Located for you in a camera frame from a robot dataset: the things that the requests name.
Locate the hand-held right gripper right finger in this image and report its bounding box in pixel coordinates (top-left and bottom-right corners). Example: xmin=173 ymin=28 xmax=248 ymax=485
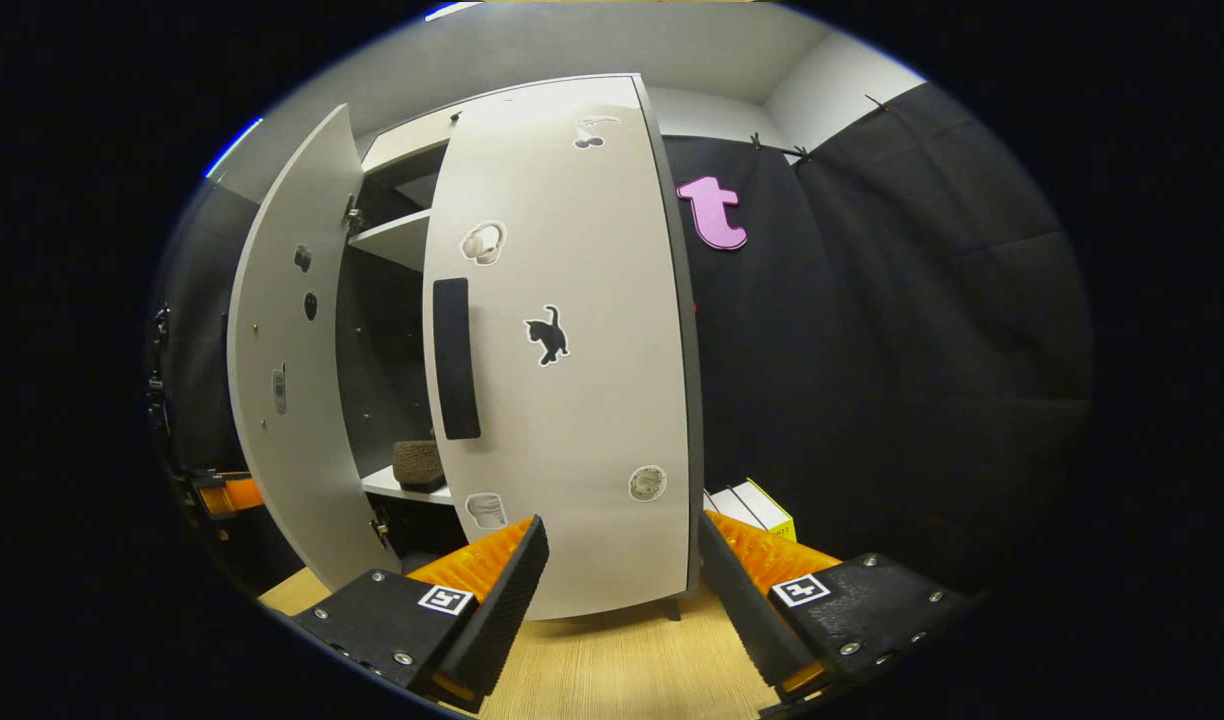
xmin=696 ymin=509 xmax=975 ymax=717

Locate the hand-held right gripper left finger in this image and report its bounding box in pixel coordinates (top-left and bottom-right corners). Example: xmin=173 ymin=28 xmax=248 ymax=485
xmin=290 ymin=514 xmax=551 ymax=715

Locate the cabinet door with camera sticker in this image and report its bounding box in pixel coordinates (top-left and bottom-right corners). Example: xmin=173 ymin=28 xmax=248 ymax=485
xmin=227 ymin=103 xmax=403 ymax=591

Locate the brown fuzzy shoe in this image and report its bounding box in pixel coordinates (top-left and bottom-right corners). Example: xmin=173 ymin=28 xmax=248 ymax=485
xmin=392 ymin=440 xmax=448 ymax=493

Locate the cabinet door with cat sticker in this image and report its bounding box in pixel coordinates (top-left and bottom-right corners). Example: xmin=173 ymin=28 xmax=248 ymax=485
xmin=422 ymin=72 xmax=703 ymax=621

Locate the white shoe cabinet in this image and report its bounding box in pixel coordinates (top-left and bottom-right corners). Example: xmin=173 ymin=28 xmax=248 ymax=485
xmin=337 ymin=72 xmax=708 ymax=623

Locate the yellow cardboard box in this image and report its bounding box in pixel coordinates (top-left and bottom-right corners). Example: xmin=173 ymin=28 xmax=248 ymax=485
xmin=742 ymin=478 xmax=796 ymax=542

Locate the white cardboard box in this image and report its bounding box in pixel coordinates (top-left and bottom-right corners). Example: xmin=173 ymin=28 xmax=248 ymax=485
xmin=703 ymin=485 xmax=773 ymax=531

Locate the black backdrop cloth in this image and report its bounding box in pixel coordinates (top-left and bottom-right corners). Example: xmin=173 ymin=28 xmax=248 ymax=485
xmin=662 ymin=82 xmax=1098 ymax=601
xmin=152 ymin=180 xmax=263 ymax=481

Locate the black door handle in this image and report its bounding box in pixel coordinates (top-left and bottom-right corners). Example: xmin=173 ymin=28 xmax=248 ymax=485
xmin=432 ymin=277 xmax=483 ymax=441

